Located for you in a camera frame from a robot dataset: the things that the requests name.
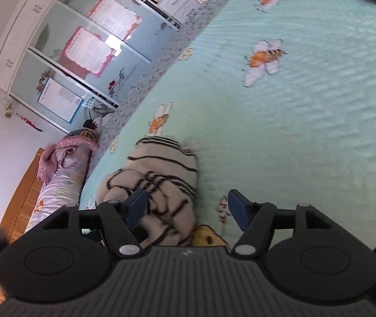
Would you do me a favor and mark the pink knitted cloth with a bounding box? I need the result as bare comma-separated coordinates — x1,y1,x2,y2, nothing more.
37,136,100,183

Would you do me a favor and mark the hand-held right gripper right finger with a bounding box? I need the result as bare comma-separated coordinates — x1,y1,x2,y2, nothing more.
228,189,336,259

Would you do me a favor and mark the floral bedsheet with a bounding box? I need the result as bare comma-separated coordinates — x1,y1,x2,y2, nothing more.
94,0,241,154

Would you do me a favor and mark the cream black-striped knit sweater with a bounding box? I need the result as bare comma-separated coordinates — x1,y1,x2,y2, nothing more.
96,135,199,248

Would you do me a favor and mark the white glass-door wardrobe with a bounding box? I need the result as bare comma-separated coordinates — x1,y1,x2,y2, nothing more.
0,0,189,133

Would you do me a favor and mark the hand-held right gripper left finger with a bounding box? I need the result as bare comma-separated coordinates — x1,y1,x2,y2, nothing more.
39,188,149,260

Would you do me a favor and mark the floral bolster pillow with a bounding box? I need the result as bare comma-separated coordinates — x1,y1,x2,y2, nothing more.
25,139,99,235

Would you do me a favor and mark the wooden headboard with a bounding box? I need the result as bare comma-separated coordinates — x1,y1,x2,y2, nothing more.
0,148,46,316

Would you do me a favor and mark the striped plush toy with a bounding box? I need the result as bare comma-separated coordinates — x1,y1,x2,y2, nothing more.
67,119,99,143

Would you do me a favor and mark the pink-bordered paper poster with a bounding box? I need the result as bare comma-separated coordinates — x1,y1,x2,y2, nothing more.
87,0,142,42
60,26,116,78

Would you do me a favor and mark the green bee-print quilted blanket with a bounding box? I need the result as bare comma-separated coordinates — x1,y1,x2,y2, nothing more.
79,0,376,248

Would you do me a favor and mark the blue-bordered paper poster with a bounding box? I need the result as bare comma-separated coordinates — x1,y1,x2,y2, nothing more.
36,77,86,123

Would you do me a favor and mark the hanging wall ornament with tassel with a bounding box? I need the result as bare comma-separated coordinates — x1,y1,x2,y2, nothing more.
2,97,43,133

